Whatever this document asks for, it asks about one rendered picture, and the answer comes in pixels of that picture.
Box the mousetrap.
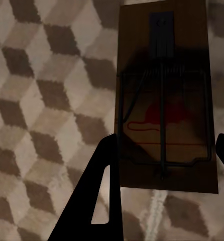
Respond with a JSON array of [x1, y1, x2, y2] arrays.
[[114, 0, 218, 194]]

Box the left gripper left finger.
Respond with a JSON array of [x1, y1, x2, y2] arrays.
[[48, 134, 124, 241]]

